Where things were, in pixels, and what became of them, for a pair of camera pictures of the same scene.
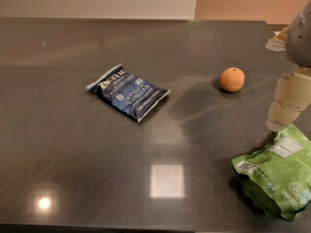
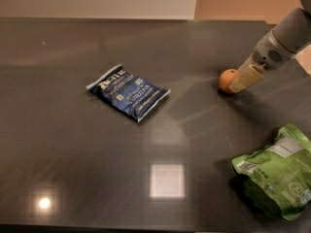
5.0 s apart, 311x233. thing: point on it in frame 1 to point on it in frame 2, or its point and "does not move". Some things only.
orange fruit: (232, 79) does not move
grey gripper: (299, 41) to (267, 54)
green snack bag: (278, 177) does not move
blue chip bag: (128, 93) does not move
